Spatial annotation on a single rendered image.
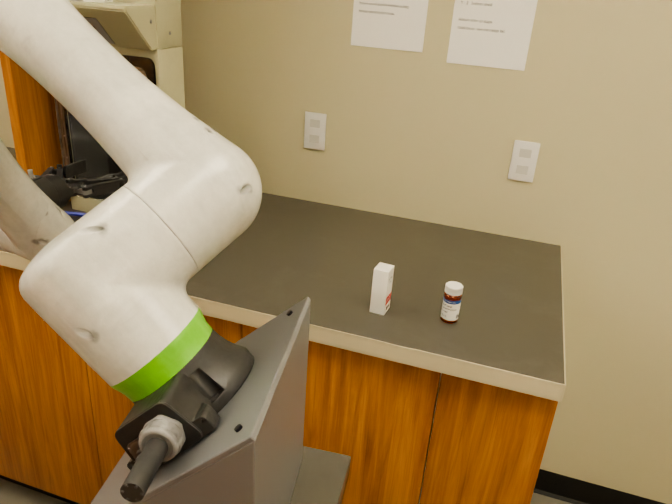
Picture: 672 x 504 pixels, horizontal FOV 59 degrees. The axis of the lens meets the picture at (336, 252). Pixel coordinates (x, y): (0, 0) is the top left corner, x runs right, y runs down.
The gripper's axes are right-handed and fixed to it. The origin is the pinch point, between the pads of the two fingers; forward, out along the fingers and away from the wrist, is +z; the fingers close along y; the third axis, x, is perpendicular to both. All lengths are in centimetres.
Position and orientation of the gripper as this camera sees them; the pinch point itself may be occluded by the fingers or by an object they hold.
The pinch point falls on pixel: (105, 170)
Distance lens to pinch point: 154.7
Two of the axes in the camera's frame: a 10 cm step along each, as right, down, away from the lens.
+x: -0.6, 9.1, 4.1
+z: 3.0, -3.8, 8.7
